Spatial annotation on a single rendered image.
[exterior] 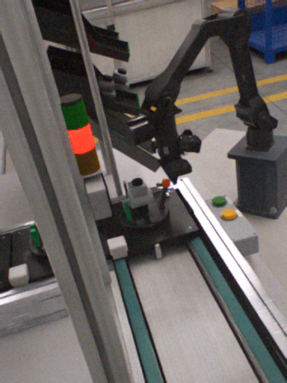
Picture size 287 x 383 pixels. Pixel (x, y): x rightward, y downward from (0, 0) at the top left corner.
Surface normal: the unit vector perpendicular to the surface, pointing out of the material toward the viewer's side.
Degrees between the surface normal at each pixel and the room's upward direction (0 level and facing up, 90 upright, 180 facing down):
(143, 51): 90
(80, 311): 90
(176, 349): 0
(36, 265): 0
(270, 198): 90
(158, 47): 90
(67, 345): 0
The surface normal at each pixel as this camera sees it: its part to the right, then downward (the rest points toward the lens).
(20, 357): -0.17, -0.84
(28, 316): 0.23, 0.48
